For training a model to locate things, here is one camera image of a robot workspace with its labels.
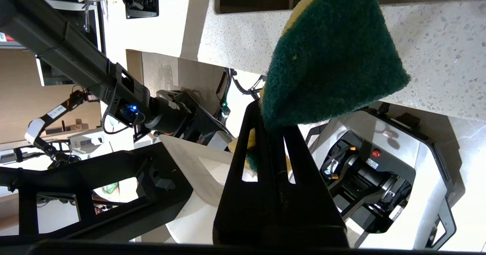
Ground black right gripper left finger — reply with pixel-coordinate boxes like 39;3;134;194
213;99;279;246

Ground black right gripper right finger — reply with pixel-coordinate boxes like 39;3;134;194
271;124;348;247

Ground green and yellow sponge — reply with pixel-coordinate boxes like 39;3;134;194
228;0;412;174

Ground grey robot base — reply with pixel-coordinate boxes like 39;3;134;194
159;102;458;251

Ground white counter cabinet front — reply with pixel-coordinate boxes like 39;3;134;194
125;50;230;113

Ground black floor power cable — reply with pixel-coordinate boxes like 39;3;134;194
216;69;267;109

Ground black metal frame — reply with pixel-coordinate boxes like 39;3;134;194
0;142;193;247

